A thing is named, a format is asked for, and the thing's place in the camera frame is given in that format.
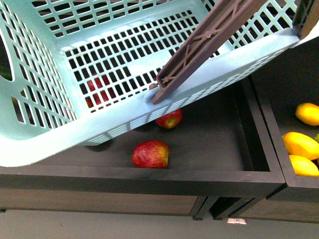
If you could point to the red apple back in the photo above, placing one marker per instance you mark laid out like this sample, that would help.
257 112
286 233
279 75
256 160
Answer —
170 120

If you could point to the light blue plastic basket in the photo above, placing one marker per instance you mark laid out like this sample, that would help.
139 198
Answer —
55 46

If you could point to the yellow mango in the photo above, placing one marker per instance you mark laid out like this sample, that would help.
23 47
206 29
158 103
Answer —
308 113
301 145
303 166

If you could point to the yellow mango middle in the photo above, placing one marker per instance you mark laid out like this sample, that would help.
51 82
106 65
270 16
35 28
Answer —
301 145

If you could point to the red apple under basket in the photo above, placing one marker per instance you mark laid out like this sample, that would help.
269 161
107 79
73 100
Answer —
98 95

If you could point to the red apple front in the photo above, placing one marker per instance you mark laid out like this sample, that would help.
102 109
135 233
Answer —
151 154

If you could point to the yellow mango upper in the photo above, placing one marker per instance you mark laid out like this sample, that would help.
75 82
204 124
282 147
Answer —
308 113

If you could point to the black fruit bin right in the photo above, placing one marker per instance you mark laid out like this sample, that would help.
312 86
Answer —
280 86

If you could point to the yellow mango lower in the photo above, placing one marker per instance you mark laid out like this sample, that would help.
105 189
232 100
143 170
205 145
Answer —
303 166

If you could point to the brown basket handle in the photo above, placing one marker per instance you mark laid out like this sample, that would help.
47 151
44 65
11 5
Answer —
219 25

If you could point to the dark wooden display stand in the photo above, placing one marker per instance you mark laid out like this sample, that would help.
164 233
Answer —
220 150

